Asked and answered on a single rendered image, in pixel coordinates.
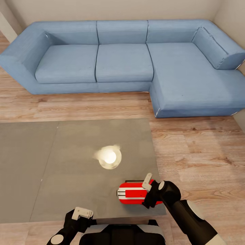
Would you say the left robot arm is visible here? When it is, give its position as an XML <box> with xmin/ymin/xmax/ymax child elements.
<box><xmin>47</xmin><ymin>207</ymin><xmax>93</xmax><ymax>245</ymax></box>

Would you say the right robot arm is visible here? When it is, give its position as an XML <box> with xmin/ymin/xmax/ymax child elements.
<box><xmin>142</xmin><ymin>173</ymin><xmax>228</xmax><ymax>245</ymax></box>

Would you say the radio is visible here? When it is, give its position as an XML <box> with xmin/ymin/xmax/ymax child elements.
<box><xmin>116</xmin><ymin>179</ymin><xmax>163</xmax><ymax>205</ymax></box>

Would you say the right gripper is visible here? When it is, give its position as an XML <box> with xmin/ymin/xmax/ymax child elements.
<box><xmin>142</xmin><ymin>181</ymin><xmax>160</xmax><ymax>209</ymax></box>

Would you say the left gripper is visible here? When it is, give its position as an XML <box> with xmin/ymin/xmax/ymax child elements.
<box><xmin>64</xmin><ymin>210</ymin><xmax>92</xmax><ymax>237</ymax></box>

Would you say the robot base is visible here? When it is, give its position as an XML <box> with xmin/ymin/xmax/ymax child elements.
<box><xmin>79</xmin><ymin>219</ymin><xmax>166</xmax><ymax>245</ymax></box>

